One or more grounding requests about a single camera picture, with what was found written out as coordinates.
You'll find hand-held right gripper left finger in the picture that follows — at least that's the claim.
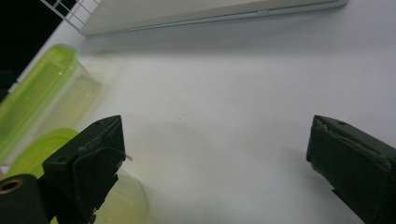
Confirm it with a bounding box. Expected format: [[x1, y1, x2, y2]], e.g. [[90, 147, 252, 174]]
[[42, 115, 127, 224]]

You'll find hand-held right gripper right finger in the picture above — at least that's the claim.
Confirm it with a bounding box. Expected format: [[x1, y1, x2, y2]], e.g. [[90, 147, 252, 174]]
[[305, 115, 396, 224]]

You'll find round green plastic container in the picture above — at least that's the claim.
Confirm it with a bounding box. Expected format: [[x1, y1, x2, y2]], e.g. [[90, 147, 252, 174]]
[[4, 128, 149, 224]]

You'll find rectangular green plastic container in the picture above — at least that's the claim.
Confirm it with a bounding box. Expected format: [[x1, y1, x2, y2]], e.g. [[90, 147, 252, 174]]
[[0, 44, 103, 163]]

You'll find white wire rack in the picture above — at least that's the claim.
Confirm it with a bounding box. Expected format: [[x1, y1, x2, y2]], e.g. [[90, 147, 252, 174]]
[[40, 0, 349, 36]]

